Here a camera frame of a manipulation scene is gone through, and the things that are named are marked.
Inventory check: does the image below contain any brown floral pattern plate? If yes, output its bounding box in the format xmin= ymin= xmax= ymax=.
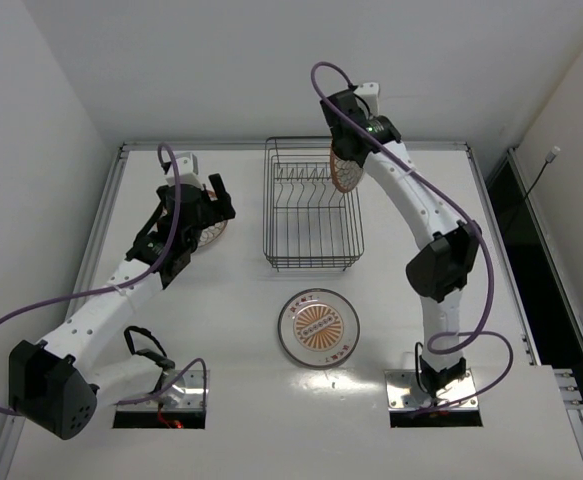
xmin=329 ymin=144 xmax=364 ymax=194

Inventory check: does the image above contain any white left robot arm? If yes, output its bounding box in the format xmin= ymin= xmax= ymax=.
xmin=8 ymin=173 xmax=235 ymax=440

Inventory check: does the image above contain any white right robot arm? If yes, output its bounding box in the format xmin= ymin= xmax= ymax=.
xmin=320 ymin=89 xmax=479 ymax=397

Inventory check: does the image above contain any brown lattice pattern plate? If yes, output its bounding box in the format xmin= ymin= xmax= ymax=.
xmin=198 ymin=190 xmax=229 ymax=248

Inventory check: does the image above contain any sunburst pattern plate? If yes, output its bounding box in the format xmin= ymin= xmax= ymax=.
xmin=277 ymin=288 xmax=361 ymax=370

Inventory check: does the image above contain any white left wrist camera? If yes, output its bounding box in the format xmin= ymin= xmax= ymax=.
xmin=165 ymin=152 xmax=202 ymax=189

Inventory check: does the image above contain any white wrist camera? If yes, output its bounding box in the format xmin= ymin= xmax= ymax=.
xmin=165 ymin=152 xmax=202 ymax=189
xmin=354 ymin=82 xmax=380 ymax=116

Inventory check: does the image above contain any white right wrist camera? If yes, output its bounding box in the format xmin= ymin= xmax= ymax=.
xmin=354 ymin=82 xmax=380 ymax=116

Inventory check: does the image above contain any aluminium table frame rail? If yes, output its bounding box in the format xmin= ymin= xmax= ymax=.
xmin=119 ymin=140 xmax=474 ymax=153

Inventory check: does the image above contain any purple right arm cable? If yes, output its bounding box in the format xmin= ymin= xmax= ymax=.
xmin=310 ymin=61 xmax=515 ymax=416

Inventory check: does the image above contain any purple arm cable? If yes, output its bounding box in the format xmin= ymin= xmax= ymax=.
xmin=310 ymin=61 xmax=515 ymax=416
xmin=0 ymin=142 xmax=208 ymax=416

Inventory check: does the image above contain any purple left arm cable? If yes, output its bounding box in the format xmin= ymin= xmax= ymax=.
xmin=0 ymin=142 xmax=208 ymax=416

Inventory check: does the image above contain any black wire dish rack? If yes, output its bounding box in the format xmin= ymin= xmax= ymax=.
xmin=263 ymin=136 xmax=365 ymax=271

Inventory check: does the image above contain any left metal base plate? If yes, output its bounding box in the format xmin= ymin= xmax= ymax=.
xmin=116 ymin=370 xmax=208 ymax=414

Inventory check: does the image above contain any metal base plate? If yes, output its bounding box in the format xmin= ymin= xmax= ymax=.
xmin=116 ymin=370 xmax=208 ymax=414
xmin=385 ymin=370 xmax=479 ymax=413

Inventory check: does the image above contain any black cable with white plug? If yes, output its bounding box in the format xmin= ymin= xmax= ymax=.
xmin=500 ymin=145 xmax=562 ymax=236

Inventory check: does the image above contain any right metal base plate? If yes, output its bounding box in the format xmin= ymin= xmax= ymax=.
xmin=385 ymin=370 xmax=479 ymax=413

